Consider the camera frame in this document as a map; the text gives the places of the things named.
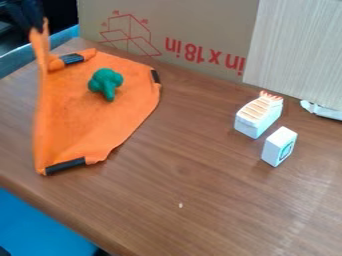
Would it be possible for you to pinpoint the green toy broccoli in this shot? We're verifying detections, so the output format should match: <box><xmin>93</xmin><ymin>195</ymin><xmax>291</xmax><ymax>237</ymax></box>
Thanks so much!
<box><xmin>86</xmin><ymin>67</ymin><xmax>126</xmax><ymax>102</ymax></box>

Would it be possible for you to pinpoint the white orange toy sushi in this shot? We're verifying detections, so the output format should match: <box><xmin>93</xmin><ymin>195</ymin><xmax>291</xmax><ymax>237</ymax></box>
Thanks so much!
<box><xmin>232</xmin><ymin>89</ymin><xmax>285</xmax><ymax>140</ymax></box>

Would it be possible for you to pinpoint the cardboard box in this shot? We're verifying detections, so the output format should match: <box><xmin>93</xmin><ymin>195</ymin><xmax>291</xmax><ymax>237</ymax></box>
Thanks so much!
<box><xmin>76</xmin><ymin>0</ymin><xmax>262</xmax><ymax>84</ymax></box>

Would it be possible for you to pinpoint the orange cloth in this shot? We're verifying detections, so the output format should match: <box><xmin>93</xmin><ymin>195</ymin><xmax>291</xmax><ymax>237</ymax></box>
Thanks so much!
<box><xmin>28</xmin><ymin>17</ymin><xmax>163</xmax><ymax>177</ymax></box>

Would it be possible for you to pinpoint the white block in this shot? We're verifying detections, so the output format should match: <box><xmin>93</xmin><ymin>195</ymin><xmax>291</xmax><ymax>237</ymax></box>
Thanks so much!
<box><xmin>259</xmin><ymin>125</ymin><xmax>300</xmax><ymax>168</ymax></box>

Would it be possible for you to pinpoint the white toy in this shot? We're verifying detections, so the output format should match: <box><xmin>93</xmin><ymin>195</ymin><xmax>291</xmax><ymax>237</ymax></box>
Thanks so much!
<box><xmin>299</xmin><ymin>99</ymin><xmax>342</xmax><ymax>122</ymax></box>

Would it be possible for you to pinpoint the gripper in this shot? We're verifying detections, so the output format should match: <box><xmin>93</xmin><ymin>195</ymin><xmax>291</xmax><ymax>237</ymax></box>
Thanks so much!
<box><xmin>2</xmin><ymin>0</ymin><xmax>50</xmax><ymax>34</ymax></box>

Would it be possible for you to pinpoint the white board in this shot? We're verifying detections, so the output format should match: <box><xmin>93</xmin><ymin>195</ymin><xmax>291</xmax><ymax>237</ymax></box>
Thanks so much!
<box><xmin>241</xmin><ymin>0</ymin><xmax>342</xmax><ymax>113</ymax></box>

